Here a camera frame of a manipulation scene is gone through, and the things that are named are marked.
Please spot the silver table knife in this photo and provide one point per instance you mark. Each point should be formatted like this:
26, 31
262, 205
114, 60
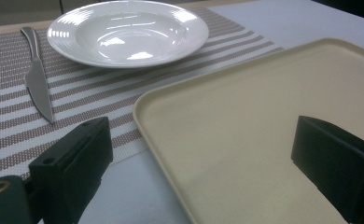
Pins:
37, 77

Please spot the striped woven placemat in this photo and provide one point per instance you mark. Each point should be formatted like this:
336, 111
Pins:
86, 93

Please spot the beige plastic tray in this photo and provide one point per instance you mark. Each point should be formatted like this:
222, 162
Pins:
248, 124

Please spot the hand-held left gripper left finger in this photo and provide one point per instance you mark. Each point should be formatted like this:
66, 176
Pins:
74, 168

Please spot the white deep plate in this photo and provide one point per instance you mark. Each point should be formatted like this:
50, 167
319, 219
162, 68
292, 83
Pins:
127, 34

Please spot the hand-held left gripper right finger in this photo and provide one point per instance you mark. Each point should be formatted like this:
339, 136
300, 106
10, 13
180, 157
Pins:
335, 168

